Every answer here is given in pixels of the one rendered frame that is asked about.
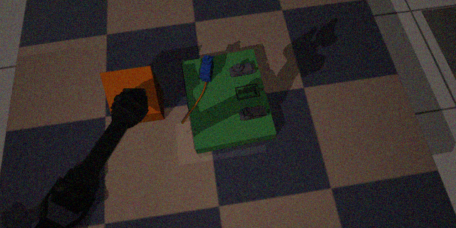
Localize green flat rectangular board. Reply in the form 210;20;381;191
182;49;276;154

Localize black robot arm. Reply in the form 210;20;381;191
35;88;148;228

